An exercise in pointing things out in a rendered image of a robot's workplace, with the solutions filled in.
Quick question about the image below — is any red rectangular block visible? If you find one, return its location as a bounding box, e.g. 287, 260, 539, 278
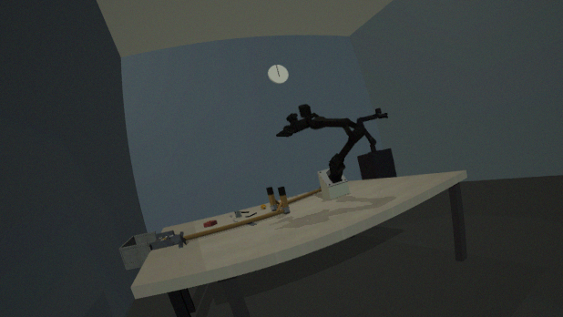
203, 220, 218, 228

